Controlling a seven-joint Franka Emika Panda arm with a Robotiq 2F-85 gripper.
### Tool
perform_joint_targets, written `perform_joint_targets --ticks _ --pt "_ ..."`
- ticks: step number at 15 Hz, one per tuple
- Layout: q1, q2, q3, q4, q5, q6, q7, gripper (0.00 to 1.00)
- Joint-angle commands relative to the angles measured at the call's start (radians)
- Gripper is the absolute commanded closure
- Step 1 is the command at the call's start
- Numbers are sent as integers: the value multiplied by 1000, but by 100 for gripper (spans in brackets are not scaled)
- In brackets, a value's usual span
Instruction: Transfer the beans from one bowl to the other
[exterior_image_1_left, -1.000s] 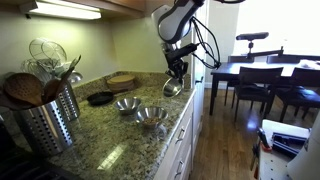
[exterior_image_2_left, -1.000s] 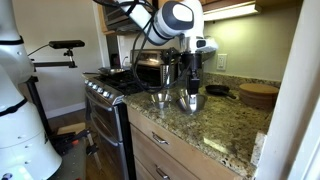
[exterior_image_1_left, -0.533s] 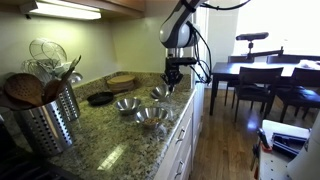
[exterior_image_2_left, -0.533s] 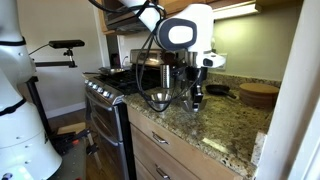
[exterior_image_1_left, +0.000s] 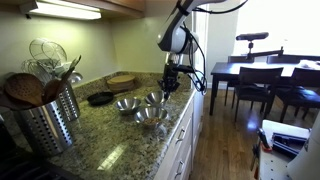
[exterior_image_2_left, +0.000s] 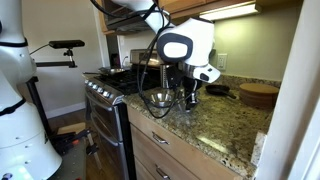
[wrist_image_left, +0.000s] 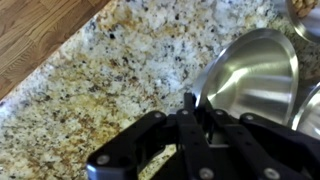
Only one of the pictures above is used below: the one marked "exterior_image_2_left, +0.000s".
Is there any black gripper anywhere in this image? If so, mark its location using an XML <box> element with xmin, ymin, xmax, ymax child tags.
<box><xmin>181</xmin><ymin>75</ymin><xmax>204</xmax><ymax>113</ymax></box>

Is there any black cast iron skillet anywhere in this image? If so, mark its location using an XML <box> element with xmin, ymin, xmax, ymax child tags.
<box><xmin>205</xmin><ymin>84</ymin><xmax>237</xmax><ymax>100</ymax></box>

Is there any steel utensil canister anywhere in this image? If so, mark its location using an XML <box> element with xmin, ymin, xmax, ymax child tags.
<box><xmin>159</xmin><ymin>63</ymin><xmax>170</xmax><ymax>90</ymax></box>

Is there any wooden lower cabinet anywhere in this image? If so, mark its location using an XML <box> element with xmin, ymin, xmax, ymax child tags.
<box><xmin>126</xmin><ymin>105</ymin><xmax>242</xmax><ymax>180</ymax></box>

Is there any wooden cabinet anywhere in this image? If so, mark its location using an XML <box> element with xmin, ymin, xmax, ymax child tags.
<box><xmin>157</xmin><ymin>0</ymin><xmax>304</xmax><ymax>21</ymax></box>
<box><xmin>95</xmin><ymin>0</ymin><xmax>116</xmax><ymax>36</ymax></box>
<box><xmin>126</xmin><ymin>105</ymin><xmax>242</xmax><ymax>180</ymax></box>

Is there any round wooden board stack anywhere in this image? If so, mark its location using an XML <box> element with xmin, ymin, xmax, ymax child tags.
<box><xmin>238</xmin><ymin>82</ymin><xmax>280</xmax><ymax>110</ymax></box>

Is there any stainless steel stove range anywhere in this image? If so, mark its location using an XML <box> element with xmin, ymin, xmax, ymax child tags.
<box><xmin>82</xmin><ymin>48</ymin><xmax>168</xmax><ymax>180</ymax></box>

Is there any steel frying pan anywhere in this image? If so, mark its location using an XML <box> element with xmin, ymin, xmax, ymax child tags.
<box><xmin>83</xmin><ymin>67</ymin><xmax>127</xmax><ymax>77</ymax></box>

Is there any under-cabinet light bar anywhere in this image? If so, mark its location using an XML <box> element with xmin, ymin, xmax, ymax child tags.
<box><xmin>198</xmin><ymin>0</ymin><xmax>263</xmax><ymax>22</ymax></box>

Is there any wooden upper cabinet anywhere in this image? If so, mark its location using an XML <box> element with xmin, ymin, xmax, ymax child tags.
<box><xmin>95</xmin><ymin>0</ymin><xmax>116</xmax><ymax>36</ymax></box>
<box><xmin>157</xmin><ymin>0</ymin><xmax>304</xmax><ymax>21</ymax></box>

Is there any flat cardboard piece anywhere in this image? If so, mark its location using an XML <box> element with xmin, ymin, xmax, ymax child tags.
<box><xmin>56</xmin><ymin>121</ymin><xmax>87</xmax><ymax>136</ymax></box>

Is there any black orange clamp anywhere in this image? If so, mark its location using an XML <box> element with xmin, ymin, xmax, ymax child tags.
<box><xmin>52</xmin><ymin>128</ymin><xmax>101</xmax><ymax>158</ymax></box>

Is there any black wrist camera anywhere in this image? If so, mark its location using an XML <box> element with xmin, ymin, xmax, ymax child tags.
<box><xmin>166</xmin><ymin>64</ymin><xmax>184</xmax><ymax>90</ymax></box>

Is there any metal drawer handle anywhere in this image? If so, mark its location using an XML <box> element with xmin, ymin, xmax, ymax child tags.
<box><xmin>155</xmin><ymin>164</ymin><xmax>172</xmax><ymax>180</ymax></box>
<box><xmin>151</xmin><ymin>131</ymin><xmax>170</xmax><ymax>146</ymax></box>

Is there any white wall outlet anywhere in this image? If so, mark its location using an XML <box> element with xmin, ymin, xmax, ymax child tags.
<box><xmin>216</xmin><ymin>53</ymin><xmax>228</xmax><ymax>71</ymax></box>

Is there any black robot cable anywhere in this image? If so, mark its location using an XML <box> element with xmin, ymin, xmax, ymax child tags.
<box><xmin>135</xmin><ymin>3</ymin><xmax>188</xmax><ymax>111</ymax></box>
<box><xmin>89</xmin><ymin>0</ymin><xmax>194</xmax><ymax>120</ymax></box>

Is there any black bar camera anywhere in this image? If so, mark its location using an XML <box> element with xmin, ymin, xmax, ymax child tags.
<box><xmin>48</xmin><ymin>39</ymin><xmax>86</xmax><ymax>50</ymax></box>

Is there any black camera stand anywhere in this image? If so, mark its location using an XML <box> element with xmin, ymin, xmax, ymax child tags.
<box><xmin>25</xmin><ymin>48</ymin><xmax>78</xmax><ymax>144</ymax></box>

